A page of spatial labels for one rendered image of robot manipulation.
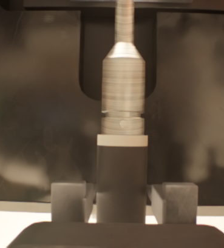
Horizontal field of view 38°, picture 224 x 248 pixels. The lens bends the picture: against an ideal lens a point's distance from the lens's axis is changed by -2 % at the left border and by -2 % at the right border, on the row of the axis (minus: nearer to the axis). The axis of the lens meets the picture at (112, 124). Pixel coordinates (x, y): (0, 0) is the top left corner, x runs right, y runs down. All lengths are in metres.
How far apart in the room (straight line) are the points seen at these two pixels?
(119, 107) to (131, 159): 0.03
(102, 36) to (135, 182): 0.13
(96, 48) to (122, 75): 0.10
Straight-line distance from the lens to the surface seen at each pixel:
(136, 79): 0.16
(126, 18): 0.17
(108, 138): 0.16
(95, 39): 0.26
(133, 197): 0.16
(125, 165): 0.16
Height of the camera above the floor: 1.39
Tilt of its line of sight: 1 degrees down
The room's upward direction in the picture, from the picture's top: 179 degrees counter-clockwise
